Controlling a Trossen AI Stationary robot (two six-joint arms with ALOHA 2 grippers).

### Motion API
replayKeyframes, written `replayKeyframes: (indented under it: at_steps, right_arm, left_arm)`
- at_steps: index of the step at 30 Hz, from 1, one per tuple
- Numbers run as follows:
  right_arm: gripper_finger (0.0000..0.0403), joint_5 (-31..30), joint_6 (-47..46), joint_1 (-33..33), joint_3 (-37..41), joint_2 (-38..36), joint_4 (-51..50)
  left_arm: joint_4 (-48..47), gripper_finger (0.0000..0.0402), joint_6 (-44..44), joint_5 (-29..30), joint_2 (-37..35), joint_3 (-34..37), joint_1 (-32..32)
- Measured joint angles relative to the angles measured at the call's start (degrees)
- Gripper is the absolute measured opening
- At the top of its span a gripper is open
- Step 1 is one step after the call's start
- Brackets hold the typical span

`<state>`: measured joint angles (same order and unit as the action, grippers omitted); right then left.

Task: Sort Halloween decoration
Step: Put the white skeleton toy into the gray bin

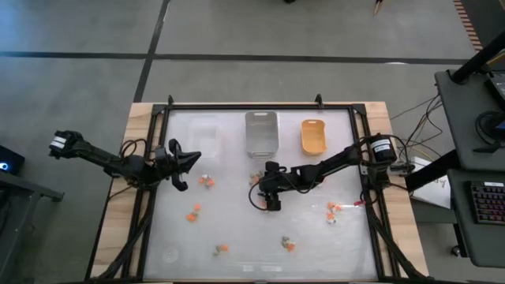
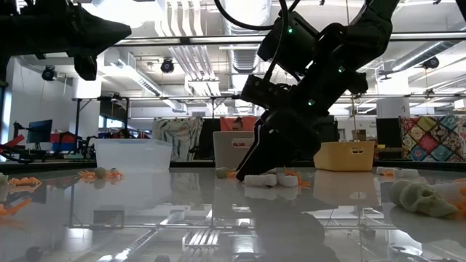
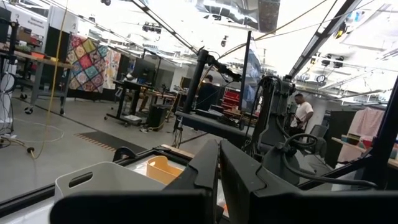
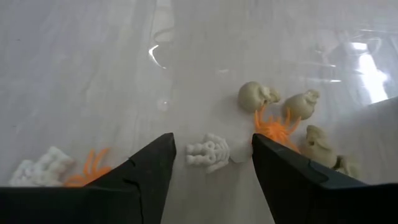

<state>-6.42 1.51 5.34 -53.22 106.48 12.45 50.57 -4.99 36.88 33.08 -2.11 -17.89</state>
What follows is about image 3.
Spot yellow plastic basket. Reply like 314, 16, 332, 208
146, 155, 185, 186

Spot red storage bins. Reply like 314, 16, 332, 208
222, 89, 241, 110

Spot wooden workbench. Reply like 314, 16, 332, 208
0, 49, 75, 116

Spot person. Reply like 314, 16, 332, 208
195, 74, 220, 111
288, 93, 315, 137

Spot black desk monitor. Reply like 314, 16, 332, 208
132, 57, 157, 82

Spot black mat with orange stripes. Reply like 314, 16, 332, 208
73, 129, 147, 154

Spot black frame clamp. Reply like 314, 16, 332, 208
112, 146, 137, 162

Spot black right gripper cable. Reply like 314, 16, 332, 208
275, 118, 379, 189

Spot pale floral hanging cloth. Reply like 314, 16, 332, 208
104, 49, 121, 91

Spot pink hanging cloth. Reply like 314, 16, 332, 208
338, 107, 386, 162

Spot colourful patchwork quilt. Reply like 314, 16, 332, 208
65, 34, 109, 93

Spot computer monitor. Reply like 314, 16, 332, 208
238, 30, 262, 113

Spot black overhead frame beam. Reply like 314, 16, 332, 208
288, 0, 363, 78
129, 0, 200, 55

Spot black desk pole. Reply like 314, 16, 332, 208
182, 49, 242, 113

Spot dark grey side desk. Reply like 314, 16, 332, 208
174, 110, 254, 149

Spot wooden shelf table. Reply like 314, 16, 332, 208
331, 136, 398, 170

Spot black trash bin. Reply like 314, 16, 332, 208
147, 103, 171, 131

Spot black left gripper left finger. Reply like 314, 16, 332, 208
164, 139, 220, 192

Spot black cabinet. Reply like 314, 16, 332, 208
44, 26, 72, 94

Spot black standing desk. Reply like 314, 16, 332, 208
104, 79, 149, 127

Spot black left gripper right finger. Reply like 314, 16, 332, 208
220, 140, 300, 200

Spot yellow hanging cable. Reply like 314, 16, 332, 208
32, 0, 70, 160

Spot white equipment stand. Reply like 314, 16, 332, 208
0, 58, 17, 135

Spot black frame post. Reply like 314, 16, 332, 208
297, 76, 398, 191

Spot grey plastic bin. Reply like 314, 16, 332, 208
54, 161, 167, 205

